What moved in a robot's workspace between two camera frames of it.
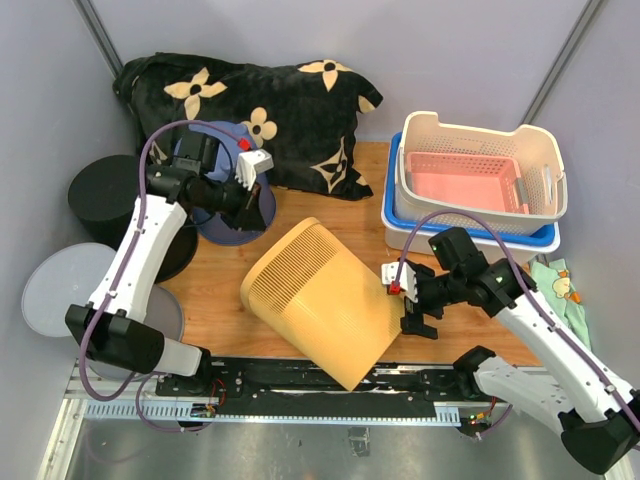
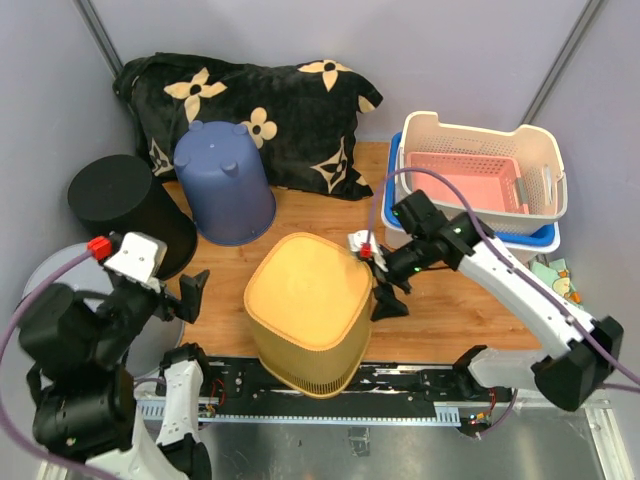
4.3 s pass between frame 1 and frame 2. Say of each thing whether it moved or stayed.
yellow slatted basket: moved
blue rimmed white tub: stayed
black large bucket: stayed
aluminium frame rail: stayed
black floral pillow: stayed
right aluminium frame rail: stayed
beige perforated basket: stayed
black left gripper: moved
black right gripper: moved
